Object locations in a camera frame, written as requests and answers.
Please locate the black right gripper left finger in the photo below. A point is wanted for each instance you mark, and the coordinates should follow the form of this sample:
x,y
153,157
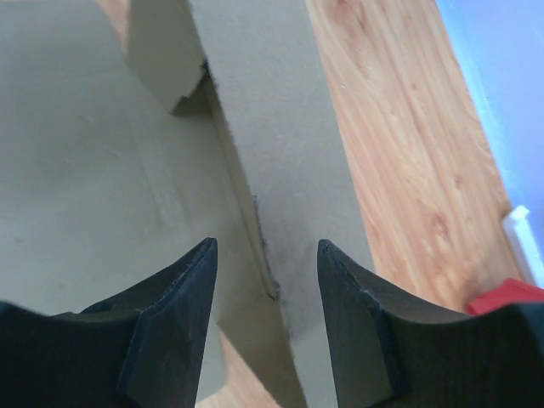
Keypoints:
x,y
142,347

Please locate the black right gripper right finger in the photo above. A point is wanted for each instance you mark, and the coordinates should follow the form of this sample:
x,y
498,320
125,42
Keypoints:
x,y
390,348

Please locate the brown cardboard box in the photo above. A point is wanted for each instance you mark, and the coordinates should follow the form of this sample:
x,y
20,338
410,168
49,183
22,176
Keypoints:
x,y
214,121

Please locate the red cloth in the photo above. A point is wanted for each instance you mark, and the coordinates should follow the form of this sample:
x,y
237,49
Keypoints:
x,y
509,291

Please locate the white clothes rack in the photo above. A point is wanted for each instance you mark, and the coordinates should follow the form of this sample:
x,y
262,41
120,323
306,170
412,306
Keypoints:
x,y
516,227

